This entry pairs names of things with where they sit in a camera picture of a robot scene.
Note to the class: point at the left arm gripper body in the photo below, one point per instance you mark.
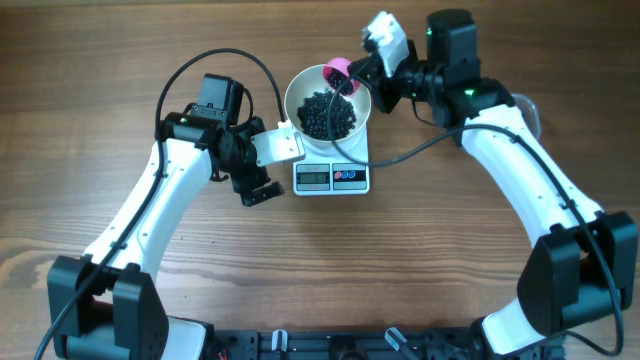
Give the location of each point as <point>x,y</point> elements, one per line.
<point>244,168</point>

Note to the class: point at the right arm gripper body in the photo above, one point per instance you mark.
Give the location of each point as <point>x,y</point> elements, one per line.
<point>413,78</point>

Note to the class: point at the pink scoop with blue handle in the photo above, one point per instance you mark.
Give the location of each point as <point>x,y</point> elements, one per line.
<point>341,64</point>

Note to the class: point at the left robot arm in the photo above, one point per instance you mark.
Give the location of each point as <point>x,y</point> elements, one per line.
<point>104,304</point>

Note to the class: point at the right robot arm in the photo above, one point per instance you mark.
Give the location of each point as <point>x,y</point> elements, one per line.
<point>582,264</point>

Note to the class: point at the black beans in scoop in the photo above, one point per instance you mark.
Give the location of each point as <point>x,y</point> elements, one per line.
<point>338,81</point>

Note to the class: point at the white digital kitchen scale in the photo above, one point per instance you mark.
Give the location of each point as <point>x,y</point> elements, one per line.
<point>324,171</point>

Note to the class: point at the white bowl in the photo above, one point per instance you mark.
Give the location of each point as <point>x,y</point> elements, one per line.
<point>309,81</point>

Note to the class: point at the black beans in bowl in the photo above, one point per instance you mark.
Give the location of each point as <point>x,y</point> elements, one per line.
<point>319,117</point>

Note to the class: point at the clear plastic container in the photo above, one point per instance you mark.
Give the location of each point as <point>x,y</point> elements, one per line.
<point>530,114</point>

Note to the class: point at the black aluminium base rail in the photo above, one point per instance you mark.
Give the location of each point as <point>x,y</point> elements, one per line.
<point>453,343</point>

